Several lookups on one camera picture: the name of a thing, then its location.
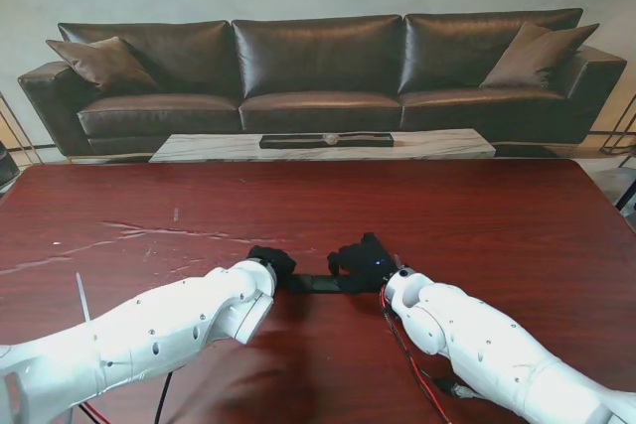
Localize black plug with grey cable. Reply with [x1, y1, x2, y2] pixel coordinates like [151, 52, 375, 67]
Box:
[432, 376, 481, 400]

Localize black remote control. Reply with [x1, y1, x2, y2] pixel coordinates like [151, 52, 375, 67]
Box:
[285, 273, 357, 295]

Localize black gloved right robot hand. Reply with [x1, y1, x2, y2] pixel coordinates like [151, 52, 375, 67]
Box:
[326, 231, 401, 295]

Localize red black left arm cables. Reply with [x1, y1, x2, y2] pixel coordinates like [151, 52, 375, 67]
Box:
[79, 371, 175, 424]

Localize black leather seat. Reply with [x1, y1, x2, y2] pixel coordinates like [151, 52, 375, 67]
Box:
[0, 138, 22, 193]

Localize black rectangular tray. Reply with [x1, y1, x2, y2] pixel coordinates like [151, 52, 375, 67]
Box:
[259, 131, 396, 150]

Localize white marble coffee table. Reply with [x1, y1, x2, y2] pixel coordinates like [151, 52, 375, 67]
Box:
[148, 127, 497, 165]

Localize brown sofa cushion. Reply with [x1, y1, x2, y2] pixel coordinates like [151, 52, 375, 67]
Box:
[46, 36, 163, 93]
[479, 21, 601, 89]

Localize red black right arm cables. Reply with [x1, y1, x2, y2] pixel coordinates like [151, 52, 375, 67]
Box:
[378, 288, 451, 424]

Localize red black arm cables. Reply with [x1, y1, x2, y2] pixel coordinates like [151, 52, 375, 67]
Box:
[79, 371, 175, 424]
[378, 288, 451, 424]

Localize white cable tie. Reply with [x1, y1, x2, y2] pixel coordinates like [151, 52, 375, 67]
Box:
[74, 272, 93, 322]

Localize thin metal side table frame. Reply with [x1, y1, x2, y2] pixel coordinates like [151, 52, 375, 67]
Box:
[0, 90, 51, 167]
[588, 93, 636, 156]

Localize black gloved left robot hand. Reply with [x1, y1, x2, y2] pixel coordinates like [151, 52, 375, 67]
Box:
[246, 244, 298, 291]

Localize dark brown leather sofa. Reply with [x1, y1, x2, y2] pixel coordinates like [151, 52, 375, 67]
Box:
[17, 7, 628, 157]

